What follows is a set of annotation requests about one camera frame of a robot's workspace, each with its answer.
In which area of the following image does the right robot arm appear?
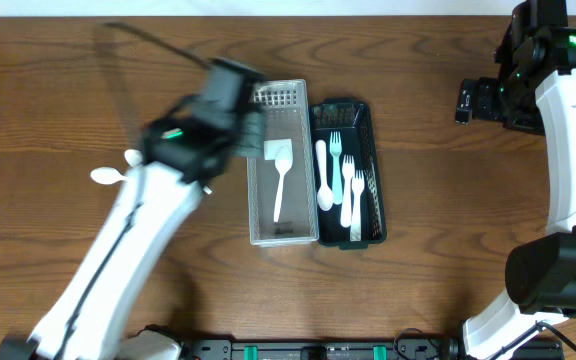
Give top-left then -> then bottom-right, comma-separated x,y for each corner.
456,22 -> 576,359

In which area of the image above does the white plastic fork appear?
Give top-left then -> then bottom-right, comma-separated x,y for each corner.
350,170 -> 365,242
340,155 -> 355,228

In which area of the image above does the clear plastic basket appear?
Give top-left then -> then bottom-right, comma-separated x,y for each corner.
247,79 -> 319,247

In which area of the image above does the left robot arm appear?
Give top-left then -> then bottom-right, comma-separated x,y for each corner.
0,106 -> 266,359

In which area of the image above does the white plastic utensil handle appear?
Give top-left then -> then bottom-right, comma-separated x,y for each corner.
329,131 -> 343,205

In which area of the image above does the dark green plastic basket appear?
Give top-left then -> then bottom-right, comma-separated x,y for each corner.
309,98 -> 387,250

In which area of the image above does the black rail with clamps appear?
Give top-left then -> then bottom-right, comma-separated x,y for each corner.
117,324 -> 564,360

